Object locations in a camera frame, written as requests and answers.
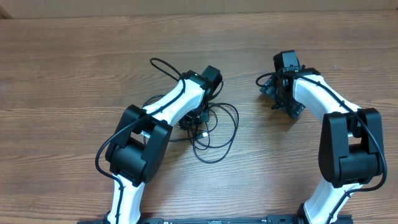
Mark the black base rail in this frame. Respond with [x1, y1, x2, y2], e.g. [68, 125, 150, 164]
[77, 213, 354, 224]

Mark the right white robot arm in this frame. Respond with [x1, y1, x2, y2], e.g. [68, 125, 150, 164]
[259, 50, 387, 223]

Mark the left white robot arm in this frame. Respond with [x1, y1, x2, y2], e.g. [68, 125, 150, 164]
[103, 66, 222, 223]

